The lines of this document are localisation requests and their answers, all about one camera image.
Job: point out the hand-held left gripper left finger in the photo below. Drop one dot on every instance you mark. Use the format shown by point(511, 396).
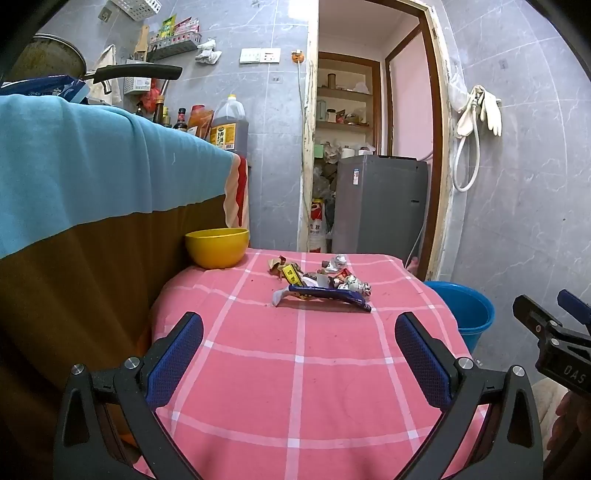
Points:
point(178, 355)

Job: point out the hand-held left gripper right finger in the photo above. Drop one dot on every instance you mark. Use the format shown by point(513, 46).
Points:
point(422, 360)

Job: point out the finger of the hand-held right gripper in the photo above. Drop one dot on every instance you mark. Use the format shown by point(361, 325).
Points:
point(531, 316)
point(575, 307)

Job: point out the blue plastic bucket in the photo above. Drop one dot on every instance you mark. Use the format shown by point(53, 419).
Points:
point(466, 314)

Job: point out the long blue wrapper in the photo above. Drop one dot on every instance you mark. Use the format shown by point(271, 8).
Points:
point(323, 294)

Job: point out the silver wrapper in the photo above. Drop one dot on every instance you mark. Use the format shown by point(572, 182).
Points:
point(336, 263)

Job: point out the person's right hand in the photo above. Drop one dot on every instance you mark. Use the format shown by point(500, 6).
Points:
point(565, 410)

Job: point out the pink cloth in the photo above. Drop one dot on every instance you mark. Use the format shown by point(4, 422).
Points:
point(413, 267)

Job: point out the yellow bowl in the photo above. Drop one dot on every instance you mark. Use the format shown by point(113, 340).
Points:
point(217, 249)

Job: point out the pink checked tablecloth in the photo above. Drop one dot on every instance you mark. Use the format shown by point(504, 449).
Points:
point(295, 369)

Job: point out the grey washing machine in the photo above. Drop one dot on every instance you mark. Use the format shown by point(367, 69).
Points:
point(378, 207)

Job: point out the red white sack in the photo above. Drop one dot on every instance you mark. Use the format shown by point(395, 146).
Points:
point(317, 226)

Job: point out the orange red striped cloth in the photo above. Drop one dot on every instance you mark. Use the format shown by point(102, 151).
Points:
point(238, 189)

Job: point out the cream rubber gloves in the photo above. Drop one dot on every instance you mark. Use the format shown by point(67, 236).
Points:
point(491, 110)

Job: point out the light blue cloth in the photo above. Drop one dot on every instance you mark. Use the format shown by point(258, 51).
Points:
point(92, 161)

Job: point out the green box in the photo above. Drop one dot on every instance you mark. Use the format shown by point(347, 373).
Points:
point(319, 151)

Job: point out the dark sauce bottle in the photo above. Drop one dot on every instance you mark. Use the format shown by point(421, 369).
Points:
point(180, 121)
point(159, 113)

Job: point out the large cooking oil jug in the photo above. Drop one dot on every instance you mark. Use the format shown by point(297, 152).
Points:
point(231, 124)

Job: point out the clear plastic bag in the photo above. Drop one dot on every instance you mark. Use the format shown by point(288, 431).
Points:
point(457, 87)

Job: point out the red plastic bag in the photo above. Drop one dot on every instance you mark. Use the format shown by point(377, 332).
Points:
point(150, 97)

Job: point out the pale green jar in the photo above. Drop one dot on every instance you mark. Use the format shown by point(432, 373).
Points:
point(321, 110)

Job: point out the white utensil holder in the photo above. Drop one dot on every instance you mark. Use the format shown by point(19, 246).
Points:
point(136, 85)

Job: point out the wooden shelf unit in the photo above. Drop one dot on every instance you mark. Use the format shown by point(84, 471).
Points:
point(344, 94)

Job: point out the brown canister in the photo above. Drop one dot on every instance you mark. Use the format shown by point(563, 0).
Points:
point(331, 80)

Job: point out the blue tissue pack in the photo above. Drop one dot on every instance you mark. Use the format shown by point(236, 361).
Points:
point(55, 87)

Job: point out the beige hanging towel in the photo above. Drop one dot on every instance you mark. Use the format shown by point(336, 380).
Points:
point(108, 60)

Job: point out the white rag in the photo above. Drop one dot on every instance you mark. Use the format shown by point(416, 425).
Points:
point(208, 51)

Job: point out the wooden cutting board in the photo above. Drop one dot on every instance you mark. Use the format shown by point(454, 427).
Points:
point(142, 44)

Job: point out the green seasoning packet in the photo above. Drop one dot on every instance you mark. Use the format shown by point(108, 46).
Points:
point(168, 26)

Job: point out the white plastic basket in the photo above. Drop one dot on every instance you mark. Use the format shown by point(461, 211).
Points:
point(138, 7)

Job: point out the wooden door frame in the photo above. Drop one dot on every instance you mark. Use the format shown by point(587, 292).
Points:
point(444, 207)

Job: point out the grey wall rack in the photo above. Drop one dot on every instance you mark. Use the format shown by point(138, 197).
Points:
point(175, 46)

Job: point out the orange wall hook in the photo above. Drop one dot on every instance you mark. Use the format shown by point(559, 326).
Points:
point(298, 56)

